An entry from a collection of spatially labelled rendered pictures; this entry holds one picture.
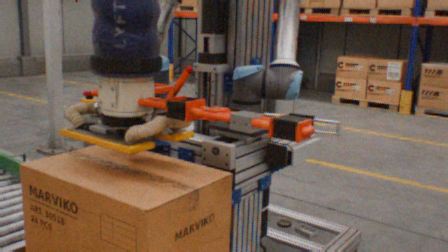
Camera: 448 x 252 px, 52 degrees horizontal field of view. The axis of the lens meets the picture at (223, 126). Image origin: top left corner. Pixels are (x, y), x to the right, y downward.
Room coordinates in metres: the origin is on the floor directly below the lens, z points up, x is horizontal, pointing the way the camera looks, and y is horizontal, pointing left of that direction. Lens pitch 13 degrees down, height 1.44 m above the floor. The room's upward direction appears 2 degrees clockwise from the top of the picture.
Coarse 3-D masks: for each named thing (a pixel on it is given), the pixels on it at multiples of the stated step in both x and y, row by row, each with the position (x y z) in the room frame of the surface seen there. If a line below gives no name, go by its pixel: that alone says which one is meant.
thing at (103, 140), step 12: (60, 132) 1.45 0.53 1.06; (72, 132) 1.42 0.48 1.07; (84, 132) 1.41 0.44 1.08; (96, 132) 1.42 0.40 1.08; (120, 132) 1.35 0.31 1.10; (96, 144) 1.35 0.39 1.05; (108, 144) 1.32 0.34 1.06; (120, 144) 1.30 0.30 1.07; (132, 144) 1.30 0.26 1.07; (144, 144) 1.31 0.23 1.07
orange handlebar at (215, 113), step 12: (156, 84) 1.75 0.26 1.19; (96, 96) 1.53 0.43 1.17; (192, 108) 1.29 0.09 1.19; (204, 108) 1.31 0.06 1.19; (216, 108) 1.27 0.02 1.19; (216, 120) 1.23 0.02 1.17; (228, 120) 1.21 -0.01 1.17; (252, 120) 1.17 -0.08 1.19; (264, 120) 1.16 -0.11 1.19; (312, 132) 1.10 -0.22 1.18
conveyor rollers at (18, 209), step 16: (0, 176) 2.41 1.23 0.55; (16, 176) 2.46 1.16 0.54; (0, 192) 2.21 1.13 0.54; (16, 192) 2.19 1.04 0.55; (0, 208) 2.03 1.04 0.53; (16, 208) 2.01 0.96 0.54; (0, 224) 1.85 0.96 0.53; (16, 224) 1.83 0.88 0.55; (0, 240) 1.68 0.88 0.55; (16, 240) 1.72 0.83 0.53
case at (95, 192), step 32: (64, 160) 1.52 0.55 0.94; (96, 160) 1.54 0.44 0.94; (128, 160) 1.55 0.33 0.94; (160, 160) 1.56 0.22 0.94; (32, 192) 1.43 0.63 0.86; (64, 192) 1.33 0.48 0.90; (96, 192) 1.24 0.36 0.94; (128, 192) 1.25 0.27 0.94; (160, 192) 1.25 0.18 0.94; (192, 192) 1.28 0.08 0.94; (224, 192) 1.42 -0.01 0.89; (32, 224) 1.44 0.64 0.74; (64, 224) 1.34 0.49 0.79; (96, 224) 1.25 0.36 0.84; (128, 224) 1.17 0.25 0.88; (160, 224) 1.17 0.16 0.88; (192, 224) 1.28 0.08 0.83; (224, 224) 1.42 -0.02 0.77
